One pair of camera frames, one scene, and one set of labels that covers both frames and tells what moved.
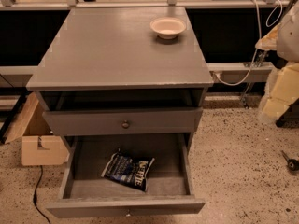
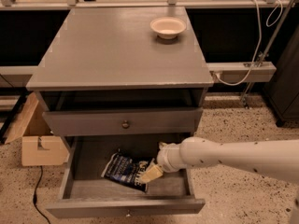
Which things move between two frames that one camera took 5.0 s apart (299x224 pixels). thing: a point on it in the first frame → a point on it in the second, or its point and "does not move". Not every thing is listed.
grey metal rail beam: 240,72 does not move
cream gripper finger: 284,91 → 171,158
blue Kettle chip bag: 125,169 does not move
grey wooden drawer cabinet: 104,73 does not move
